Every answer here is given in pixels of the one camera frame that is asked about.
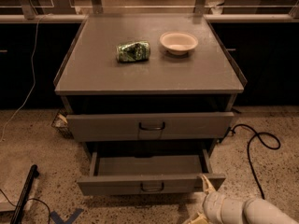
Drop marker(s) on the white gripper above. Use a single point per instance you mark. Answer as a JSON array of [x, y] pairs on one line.
[[212, 203]]

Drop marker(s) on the white paper bowl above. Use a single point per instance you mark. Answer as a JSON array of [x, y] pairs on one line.
[[178, 43]]

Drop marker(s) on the grey drawer cabinet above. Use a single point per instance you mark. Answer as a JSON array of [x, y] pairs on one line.
[[93, 82]]

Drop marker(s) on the black bar on floor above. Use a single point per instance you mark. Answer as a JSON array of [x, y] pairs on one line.
[[32, 175]]

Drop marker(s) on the black wire basket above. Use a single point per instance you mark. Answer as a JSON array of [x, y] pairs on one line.
[[60, 124]]

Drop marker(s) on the grey drawer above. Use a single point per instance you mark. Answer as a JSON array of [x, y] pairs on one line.
[[154, 175], [159, 126]]

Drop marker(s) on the crushed green soda can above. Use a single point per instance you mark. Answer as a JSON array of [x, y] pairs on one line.
[[131, 52]]

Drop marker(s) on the grey top drawer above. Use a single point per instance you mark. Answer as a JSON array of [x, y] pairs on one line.
[[159, 126]]

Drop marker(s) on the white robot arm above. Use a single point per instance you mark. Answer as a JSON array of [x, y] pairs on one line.
[[251, 211]]

